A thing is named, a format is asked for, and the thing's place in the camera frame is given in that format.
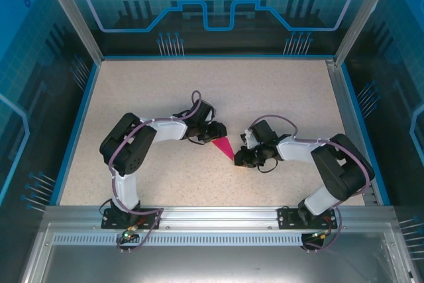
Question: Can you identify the magenta cloth piece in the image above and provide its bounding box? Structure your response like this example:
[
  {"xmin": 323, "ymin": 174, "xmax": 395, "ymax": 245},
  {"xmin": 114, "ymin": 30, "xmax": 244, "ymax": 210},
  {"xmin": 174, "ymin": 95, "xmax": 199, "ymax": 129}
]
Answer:
[{"xmin": 211, "ymin": 137, "xmax": 235, "ymax": 160}]

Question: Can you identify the sheet metal tray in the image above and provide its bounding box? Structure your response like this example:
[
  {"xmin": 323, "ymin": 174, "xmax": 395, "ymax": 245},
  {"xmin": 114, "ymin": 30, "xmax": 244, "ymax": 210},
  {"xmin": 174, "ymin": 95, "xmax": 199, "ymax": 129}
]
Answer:
[{"xmin": 18, "ymin": 223, "xmax": 424, "ymax": 283}]

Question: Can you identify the blue edge strip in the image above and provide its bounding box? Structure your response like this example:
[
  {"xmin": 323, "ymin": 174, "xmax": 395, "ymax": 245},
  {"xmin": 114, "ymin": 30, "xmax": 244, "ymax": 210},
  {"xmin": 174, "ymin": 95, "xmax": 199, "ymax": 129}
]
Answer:
[
  {"xmin": 339, "ymin": 64, "xmax": 392, "ymax": 206},
  {"xmin": 49, "ymin": 60, "xmax": 102, "ymax": 206}
]

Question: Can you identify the blue circuit print side panel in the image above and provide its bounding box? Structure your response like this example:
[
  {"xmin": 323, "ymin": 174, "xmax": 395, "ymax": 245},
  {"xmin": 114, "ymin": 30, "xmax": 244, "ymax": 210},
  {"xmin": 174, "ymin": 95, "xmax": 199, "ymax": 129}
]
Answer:
[
  {"xmin": 0, "ymin": 0, "xmax": 100, "ymax": 283},
  {"xmin": 341, "ymin": 0, "xmax": 424, "ymax": 264}
]

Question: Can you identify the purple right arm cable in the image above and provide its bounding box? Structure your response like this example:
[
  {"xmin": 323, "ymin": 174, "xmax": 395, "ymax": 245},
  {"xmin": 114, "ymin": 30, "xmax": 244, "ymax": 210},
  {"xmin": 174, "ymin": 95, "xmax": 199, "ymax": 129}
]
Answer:
[{"xmin": 247, "ymin": 114, "xmax": 372, "ymax": 254}]

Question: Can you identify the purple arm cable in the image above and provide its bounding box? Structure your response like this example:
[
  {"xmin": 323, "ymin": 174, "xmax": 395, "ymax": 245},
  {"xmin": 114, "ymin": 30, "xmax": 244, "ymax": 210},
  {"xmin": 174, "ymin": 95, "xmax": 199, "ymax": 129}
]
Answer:
[
  {"xmin": 247, "ymin": 114, "xmax": 372, "ymax": 254},
  {"xmin": 108, "ymin": 89, "xmax": 203, "ymax": 256}
]

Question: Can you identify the thin black right gripper cable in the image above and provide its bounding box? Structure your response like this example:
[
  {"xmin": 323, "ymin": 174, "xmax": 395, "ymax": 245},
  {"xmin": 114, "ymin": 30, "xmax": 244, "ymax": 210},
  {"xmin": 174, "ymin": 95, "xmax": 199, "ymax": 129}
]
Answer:
[{"xmin": 256, "ymin": 156, "xmax": 280, "ymax": 174}]

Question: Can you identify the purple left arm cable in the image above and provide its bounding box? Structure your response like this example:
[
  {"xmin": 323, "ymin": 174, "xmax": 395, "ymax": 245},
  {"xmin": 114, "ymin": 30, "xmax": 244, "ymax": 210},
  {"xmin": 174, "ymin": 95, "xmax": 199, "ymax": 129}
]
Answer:
[{"xmin": 108, "ymin": 89, "xmax": 203, "ymax": 256}]

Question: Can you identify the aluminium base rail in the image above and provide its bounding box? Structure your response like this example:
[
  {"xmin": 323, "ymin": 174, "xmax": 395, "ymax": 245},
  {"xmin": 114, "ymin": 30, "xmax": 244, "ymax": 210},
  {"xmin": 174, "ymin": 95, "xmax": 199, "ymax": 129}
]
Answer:
[{"xmin": 44, "ymin": 205, "xmax": 397, "ymax": 231}]

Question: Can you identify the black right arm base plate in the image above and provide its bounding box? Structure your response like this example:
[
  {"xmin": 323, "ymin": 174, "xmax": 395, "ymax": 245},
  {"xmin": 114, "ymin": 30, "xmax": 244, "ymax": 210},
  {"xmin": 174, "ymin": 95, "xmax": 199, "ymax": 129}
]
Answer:
[{"xmin": 277, "ymin": 206, "xmax": 336, "ymax": 230}]

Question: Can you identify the slotted metal cable duct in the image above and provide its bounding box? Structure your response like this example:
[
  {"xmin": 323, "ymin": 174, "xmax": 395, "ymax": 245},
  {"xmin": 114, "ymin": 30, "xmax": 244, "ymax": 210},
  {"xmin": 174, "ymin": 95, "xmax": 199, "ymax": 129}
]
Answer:
[{"xmin": 52, "ymin": 233, "xmax": 388, "ymax": 247}]

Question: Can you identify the aluminium side rail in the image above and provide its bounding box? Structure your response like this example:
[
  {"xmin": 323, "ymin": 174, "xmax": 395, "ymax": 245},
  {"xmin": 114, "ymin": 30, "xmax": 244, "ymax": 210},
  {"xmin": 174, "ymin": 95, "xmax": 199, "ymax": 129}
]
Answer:
[{"xmin": 326, "ymin": 58, "xmax": 379, "ymax": 206}]

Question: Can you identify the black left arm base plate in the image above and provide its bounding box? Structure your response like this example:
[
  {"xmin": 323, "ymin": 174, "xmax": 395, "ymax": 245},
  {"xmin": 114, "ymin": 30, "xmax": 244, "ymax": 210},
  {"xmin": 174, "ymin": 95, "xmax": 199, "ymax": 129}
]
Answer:
[{"xmin": 101, "ymin": 207, "xmax": 163, "ymax": 230}]

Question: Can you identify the cable connector with red wires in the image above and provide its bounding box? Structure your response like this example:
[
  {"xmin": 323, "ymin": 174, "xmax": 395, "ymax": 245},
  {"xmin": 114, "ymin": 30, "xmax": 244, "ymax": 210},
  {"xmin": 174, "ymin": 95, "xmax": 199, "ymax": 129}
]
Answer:
[{"xmin": 311, "ymin": 229, "xmax": 333, "ymax": 240}]

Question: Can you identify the cable connector with green light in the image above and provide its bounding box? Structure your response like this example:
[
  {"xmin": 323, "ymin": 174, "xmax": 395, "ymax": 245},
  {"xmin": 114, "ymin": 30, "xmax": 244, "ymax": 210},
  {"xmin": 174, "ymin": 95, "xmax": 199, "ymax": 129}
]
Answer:
[{"xmin": 123, "ymin": 225, "xmax": 138, "ymax": 241}]

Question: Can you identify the aluminium frame post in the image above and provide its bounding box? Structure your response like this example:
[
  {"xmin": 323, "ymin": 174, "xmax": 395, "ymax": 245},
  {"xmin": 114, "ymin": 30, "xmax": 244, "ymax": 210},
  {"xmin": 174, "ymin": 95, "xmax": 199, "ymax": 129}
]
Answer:
[
  {"xmin": 36, "ymin": 0, "xmax": 104, "ymax": 62},
  {"xmin": 333, "ymin": 0, "xmax": 400, "ymax": 65}
]

